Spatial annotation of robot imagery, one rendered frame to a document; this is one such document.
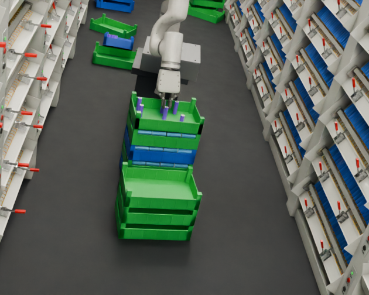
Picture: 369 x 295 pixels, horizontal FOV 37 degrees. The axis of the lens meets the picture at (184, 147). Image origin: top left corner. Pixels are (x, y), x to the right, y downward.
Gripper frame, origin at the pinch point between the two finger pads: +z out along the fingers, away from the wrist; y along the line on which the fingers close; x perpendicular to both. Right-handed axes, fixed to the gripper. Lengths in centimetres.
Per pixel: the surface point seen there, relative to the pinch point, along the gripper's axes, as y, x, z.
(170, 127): -0.7, 8.4, 9.8
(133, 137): 14.1, 5.6, 15.6
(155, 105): 2.9, -9.4, 1.5
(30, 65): 59, 17, -10
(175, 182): -3.9, 15.2, 32.5
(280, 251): -50, 29, 57
